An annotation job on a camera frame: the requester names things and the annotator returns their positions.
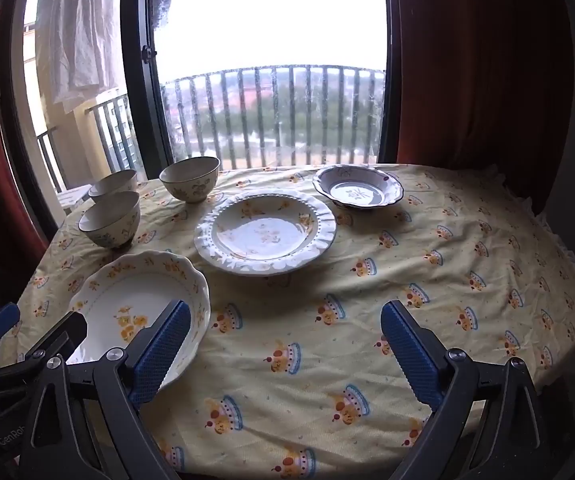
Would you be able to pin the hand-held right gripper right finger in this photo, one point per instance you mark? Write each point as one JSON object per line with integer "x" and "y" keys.
{"x": 412, "y": 355}

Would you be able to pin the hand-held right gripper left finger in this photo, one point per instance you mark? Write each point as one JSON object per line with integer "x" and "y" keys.
{"x": 162, "y": 350}

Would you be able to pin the scalloped yellow floral plate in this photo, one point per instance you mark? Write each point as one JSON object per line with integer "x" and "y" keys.
{"x": 117, "y": 300}

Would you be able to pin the cream floral bowl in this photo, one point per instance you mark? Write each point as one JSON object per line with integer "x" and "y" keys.
{"x": 190, "y": 182}
{"x": 113, "y": 183}
{"x": 109, "y": 220}

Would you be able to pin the white embossed rim plate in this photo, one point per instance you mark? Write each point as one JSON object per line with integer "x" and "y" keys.
{"x": 267, "y": 230}

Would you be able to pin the white plate with red motif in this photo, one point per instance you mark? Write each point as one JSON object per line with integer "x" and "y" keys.
{"x": 357, "y": 192}

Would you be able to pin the yellow printed tablecloth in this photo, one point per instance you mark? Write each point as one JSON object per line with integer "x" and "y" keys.
{"x": 317, "y": 360}

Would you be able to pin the white balcony stool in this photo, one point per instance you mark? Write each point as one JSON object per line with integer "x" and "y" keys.
{"x": 74, "y": 197}

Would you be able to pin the white hanging cloth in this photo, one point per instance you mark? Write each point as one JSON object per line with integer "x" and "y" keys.
{"x": 77, "y": 35}

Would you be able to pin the balcony railing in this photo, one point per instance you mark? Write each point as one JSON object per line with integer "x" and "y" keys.
{"x": 267, "y": 67}

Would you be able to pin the dark window frame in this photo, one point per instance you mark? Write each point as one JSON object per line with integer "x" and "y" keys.
{"x": 137, "y": 85}

